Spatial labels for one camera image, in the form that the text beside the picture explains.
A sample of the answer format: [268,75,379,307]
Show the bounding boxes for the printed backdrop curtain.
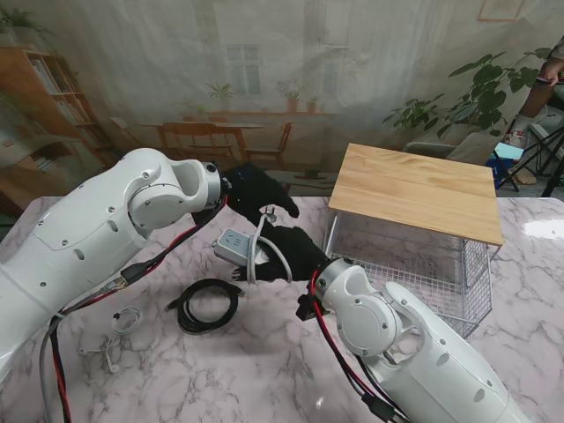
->
[0,0,552,197]

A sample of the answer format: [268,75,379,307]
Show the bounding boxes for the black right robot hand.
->
[233,225,330,283]

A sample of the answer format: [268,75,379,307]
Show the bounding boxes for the person in background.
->
[506,46,564,146]

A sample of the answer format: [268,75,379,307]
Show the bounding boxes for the blue storage box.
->
[486,143,525,190]

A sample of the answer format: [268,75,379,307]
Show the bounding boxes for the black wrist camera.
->
[191,206,221,228]
[295,293,330,322]

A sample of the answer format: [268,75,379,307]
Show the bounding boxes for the red black arm cables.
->
[308,271,406,423]
[37,197,230,423]

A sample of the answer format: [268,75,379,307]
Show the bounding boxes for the black coiled cable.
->
[165,279,246,337]

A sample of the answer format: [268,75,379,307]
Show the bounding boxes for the black tripod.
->
[497,125,564,198]

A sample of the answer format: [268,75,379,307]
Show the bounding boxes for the white wired earphones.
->
[78,307,145,375]

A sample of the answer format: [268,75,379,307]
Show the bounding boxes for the white wire mesh drawer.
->
[325,257,482,338]

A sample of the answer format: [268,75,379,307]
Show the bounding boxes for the red black right arm cables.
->
[308,271,406,423]

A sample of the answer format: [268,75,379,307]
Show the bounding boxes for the white power strip with cord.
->
[212,205,293,286]

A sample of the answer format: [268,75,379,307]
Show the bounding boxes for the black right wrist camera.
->
[295,293,330,322]

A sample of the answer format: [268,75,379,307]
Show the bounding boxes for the red black left arm cables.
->
[37,197,230,423]

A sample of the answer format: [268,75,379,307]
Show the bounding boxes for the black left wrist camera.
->
[191,206,221,228]

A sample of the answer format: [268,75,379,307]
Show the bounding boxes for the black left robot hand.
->
[219,161,301,228]

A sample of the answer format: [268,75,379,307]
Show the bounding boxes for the wire frame with wooden top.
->
[323,142,504,340]

